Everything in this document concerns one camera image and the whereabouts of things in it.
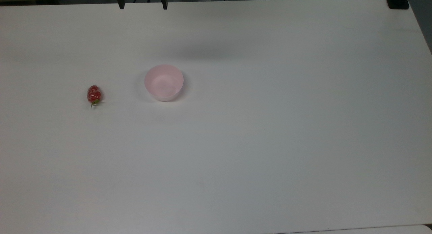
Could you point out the black table clamp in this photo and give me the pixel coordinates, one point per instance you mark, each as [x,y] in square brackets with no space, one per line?
[398,2]

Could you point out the red strawberry with green leaves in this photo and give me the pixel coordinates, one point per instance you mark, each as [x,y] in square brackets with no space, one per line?
[93,93]

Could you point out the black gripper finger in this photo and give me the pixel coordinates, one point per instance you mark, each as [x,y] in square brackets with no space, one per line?
[121,3]
[164,3]

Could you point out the pink plastic bowl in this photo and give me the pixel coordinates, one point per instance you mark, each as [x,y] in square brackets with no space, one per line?
[164,83]

